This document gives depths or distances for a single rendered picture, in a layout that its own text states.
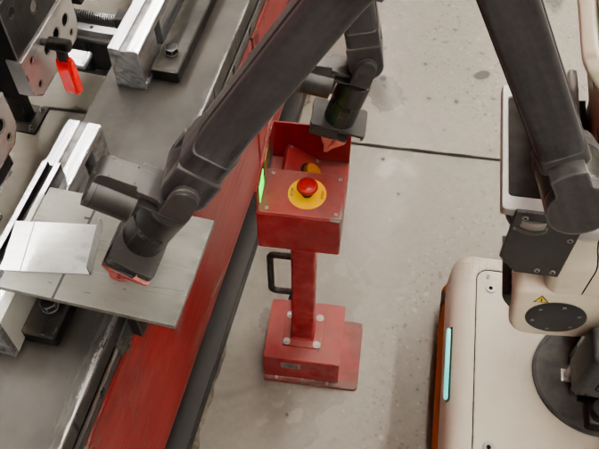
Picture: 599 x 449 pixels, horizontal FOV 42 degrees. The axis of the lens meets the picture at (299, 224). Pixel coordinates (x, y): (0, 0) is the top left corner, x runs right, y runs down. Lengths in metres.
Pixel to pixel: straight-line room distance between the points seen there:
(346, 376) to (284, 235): 0.72
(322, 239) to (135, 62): 0.47
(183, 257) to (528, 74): 0.56
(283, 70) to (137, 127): 0.71
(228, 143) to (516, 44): 0.31
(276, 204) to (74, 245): 0.43
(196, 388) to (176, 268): 0.98
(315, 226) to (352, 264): 0.85
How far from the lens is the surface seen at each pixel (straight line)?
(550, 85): 0.83
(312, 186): 1.43
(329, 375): 2.07
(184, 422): 2.05
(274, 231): 1.48
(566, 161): 0.89
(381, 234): 2.36
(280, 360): 2.03
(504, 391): 1.87
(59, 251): 1.18
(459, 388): 1.85
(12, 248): 1.20
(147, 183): 0.94
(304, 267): 1.72
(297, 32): 0.77
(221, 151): 0.86
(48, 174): 1.28
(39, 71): 1.11
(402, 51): 2.88
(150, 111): 1.49
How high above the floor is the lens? 1.95
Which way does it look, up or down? 56 degrees down
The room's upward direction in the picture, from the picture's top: straight up
